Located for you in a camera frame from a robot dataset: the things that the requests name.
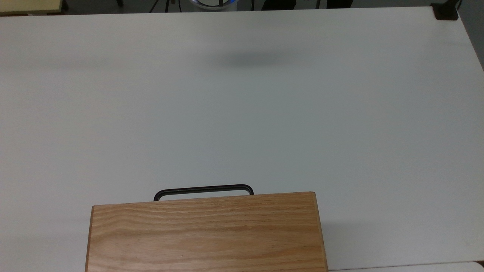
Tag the dark chair base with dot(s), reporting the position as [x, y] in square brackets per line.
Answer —
[278, 4]

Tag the yellow wooden table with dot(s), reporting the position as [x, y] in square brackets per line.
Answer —
[26, 5]

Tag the black table clamp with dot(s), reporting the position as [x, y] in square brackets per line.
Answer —
[445, 13]

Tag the white side table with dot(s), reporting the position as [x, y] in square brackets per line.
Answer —
[416, 267]

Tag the black tripod legs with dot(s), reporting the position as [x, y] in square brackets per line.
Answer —
[166, 4]

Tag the wooden drawer cabinet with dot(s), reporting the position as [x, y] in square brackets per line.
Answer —
[206, 234]

